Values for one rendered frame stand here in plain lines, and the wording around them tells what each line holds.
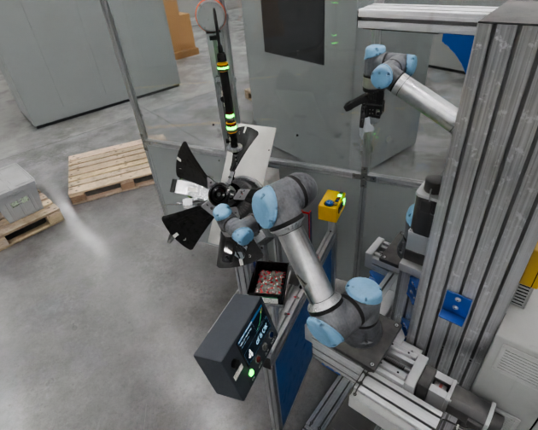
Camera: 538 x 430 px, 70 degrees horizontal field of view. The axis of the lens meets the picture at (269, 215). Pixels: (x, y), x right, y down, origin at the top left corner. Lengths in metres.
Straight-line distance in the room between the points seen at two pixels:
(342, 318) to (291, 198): 0.40
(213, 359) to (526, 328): 0.91
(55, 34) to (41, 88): 0.82
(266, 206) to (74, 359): 2.21
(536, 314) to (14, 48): 6.66
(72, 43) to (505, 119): 6.53
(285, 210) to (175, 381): 1.77
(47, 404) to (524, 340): 2.55
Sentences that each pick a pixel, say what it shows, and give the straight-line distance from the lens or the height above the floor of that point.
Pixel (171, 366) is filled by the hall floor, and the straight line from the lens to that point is 2.73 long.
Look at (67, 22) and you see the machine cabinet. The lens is 6.99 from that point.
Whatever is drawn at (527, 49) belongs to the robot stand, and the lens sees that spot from 0.97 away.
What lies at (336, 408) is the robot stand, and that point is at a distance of 2.21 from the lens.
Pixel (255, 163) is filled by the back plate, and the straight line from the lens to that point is 2.09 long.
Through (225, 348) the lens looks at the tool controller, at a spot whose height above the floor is 1.25.
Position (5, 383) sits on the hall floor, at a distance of 3.19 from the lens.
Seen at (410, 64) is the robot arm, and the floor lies 1.79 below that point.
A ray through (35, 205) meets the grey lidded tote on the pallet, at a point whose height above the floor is 0.22.
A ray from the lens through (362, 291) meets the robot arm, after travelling 1.27.
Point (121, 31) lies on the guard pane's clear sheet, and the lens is 2.90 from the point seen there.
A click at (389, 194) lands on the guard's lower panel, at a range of 2.41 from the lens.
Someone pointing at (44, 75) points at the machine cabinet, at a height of 0.74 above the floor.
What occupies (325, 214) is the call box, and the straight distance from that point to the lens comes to 1.98.
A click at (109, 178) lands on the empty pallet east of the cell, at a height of 0.15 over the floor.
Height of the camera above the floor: 2.21
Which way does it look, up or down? 37 degrees down
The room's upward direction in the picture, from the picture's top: 6 degrees counter-clockwise
